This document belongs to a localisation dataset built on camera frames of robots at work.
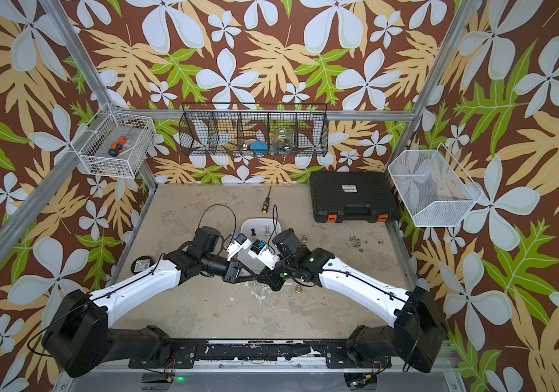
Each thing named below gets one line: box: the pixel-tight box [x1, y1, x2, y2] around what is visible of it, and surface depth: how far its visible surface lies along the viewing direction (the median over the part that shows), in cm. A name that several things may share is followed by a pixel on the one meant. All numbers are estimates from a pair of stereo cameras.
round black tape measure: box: [130, 255, 154, 276], surface depth 95 cm
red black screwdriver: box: [107, 135, 129, 157], surface depth 82 cm
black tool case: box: [310, 171, 399, 224], surface depth 108 cm
